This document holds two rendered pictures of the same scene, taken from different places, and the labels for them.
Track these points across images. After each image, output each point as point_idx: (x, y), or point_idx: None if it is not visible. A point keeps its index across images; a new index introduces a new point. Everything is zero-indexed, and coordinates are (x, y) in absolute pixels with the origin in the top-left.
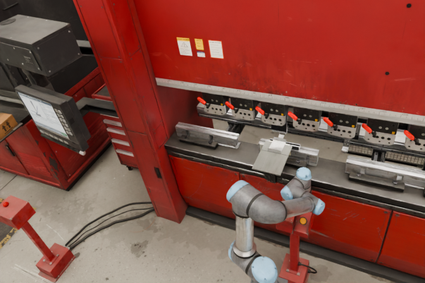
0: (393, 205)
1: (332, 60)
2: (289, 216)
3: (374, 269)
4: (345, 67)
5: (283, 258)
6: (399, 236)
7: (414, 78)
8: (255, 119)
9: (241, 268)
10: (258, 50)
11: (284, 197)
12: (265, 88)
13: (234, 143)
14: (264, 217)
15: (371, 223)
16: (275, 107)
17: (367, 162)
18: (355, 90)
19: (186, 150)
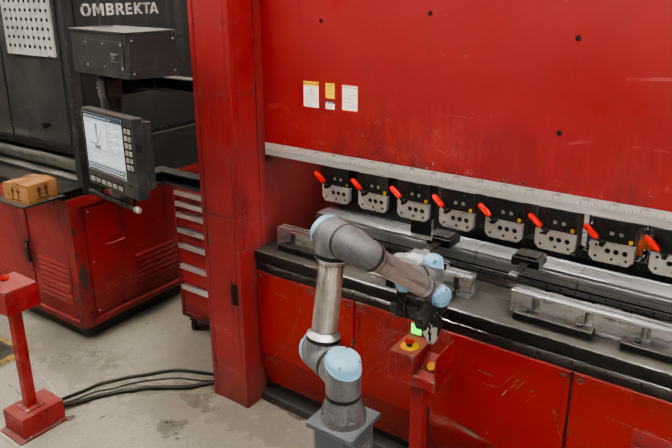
0: (573, 359)
1: (492, 113)
2: (388, 272)
3: None
4: (508, 125)
5: None
6: (586, 429)
7: (592, 140)
8: (396, 236)
9: (312, 362)
10: (401, 100)
11: (398, 285)
12: (407, 157)
13: None
14: (350, 247)
15: (543, 402)
16: (417, 189)
17: (542, 294)
18: (520, 159)
19: (284, 258)
